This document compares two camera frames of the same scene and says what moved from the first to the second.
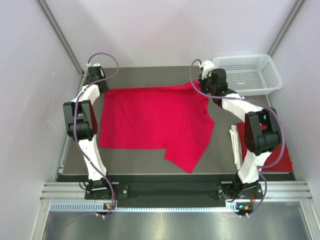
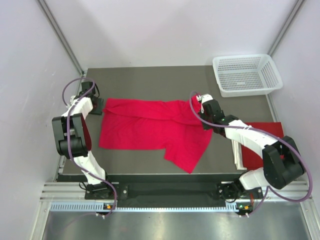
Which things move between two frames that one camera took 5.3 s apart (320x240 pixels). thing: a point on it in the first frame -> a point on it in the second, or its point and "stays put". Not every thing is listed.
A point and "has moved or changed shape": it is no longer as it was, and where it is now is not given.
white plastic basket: x=252 y=74 stays put
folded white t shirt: x=236 y=146 stays put
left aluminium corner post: x=47 y=10 stays put
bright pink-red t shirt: x=176 y=118 has moved or changed shape
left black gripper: x=105 y=87 -> x=98 y=111
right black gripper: x=201 y=81 -> x=206 y=127
